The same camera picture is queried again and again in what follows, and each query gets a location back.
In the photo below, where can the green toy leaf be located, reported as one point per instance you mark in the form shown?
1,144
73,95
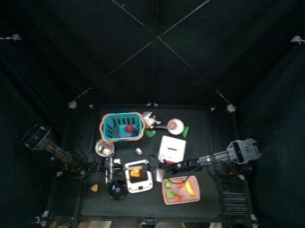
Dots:
151,133

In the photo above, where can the light green toy piece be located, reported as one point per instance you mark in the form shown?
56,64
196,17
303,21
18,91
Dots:
171,194
168,184

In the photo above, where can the small white toy bottle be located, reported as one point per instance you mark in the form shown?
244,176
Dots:
138,151

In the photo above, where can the yellow toy banana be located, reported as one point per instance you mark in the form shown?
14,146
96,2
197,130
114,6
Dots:
191,188

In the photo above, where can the teal basket orange rim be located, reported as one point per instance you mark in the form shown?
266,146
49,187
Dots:
106,127

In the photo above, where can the pink rectangular tray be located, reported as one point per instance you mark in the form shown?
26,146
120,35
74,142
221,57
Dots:
185,200

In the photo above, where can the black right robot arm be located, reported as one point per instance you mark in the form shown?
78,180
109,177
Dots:
216,156

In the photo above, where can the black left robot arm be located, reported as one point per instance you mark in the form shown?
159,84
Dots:
60,153

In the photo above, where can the clear round bowl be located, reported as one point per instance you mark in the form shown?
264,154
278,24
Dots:
105,148

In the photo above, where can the white black toy figure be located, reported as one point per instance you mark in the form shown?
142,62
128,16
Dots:
151,119

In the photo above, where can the white rectangular box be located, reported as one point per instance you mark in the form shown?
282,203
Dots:
172,148

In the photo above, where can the orange red toy piece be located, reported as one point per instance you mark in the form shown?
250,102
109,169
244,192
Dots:
177,197
181,185

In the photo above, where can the black pot lid with knob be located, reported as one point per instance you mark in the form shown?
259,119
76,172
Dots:
118,190

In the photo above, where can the red toy in basket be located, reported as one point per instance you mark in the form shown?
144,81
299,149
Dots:
130,128

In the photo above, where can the yellow toy squash half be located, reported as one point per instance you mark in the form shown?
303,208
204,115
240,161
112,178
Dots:
136,175
136,170

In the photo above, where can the orange toy wedge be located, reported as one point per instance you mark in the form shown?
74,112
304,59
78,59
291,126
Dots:
94,187

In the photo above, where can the silver frame corner bracket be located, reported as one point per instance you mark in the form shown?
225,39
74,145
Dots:
17,37
231,107
73,104
298,39

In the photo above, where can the green toy vegetable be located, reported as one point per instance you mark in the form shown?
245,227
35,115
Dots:
185,131

